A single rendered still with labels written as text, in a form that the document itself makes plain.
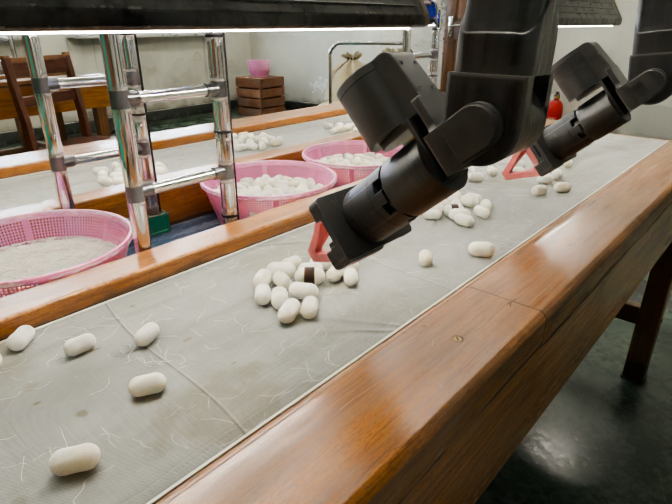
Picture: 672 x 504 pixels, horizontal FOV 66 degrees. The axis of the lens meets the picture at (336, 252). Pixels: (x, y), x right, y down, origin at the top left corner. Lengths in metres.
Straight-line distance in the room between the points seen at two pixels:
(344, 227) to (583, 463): 1.22
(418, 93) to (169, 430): 0.34
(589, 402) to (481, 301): 1.23
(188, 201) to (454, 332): 0.71
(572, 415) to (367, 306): 1.18
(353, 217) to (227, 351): 0.19
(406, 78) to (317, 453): 0.29
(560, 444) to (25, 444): 1.36
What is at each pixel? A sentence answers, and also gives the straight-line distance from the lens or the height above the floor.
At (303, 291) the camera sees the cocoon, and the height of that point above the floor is 0.75.
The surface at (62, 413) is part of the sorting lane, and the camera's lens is 0.52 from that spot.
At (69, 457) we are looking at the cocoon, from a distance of 0.45.
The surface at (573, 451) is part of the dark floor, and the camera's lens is 1.61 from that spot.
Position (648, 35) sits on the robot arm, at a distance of 0.82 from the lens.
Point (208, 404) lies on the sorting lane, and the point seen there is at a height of 0.74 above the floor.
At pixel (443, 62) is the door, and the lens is 5.77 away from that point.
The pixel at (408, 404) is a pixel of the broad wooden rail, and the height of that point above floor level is 0.76.
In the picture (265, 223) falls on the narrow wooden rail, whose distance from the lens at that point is 0.80.
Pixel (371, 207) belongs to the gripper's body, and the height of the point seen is 0.90.
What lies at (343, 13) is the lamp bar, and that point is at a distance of 0.67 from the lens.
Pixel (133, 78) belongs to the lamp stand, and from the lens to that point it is 0.99.
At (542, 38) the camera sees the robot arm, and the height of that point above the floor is 1.04.
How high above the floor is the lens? 1.05
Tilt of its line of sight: 24 degrees down
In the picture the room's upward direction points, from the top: straight up
